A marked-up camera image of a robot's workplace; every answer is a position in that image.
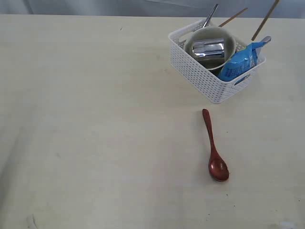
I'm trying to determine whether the reddish brown wooden spoon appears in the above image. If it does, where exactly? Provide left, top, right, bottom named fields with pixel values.
left=202, top=109, right=229, bottom=182

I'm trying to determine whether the light wooden chopstick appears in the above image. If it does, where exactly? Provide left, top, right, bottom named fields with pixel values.
left=219, top=7, right=248, bottom=27

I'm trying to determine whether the dark wooden chopstick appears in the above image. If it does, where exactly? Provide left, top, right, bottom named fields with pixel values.
left=251, top=0, right=280, bottom=41

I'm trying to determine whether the white woven plastic basket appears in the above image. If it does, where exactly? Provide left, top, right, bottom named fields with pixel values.
left=168, top=19, right=266, bottom=104

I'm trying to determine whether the shiny stainless steel cup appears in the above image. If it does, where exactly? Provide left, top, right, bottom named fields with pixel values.
left=191, top=38, right=225, bottom=59

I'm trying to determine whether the pale green ceramic bowl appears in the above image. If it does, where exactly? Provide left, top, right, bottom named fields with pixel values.
left=183, top=26, right=236, bottom=71

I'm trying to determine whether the blue snack packet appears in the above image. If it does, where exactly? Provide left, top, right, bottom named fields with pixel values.
left=217, top=42, right=267, bottom=82

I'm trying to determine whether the short metal spoon handle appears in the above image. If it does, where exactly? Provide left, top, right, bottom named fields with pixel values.
left=259, top=36, right=272, bottom=47

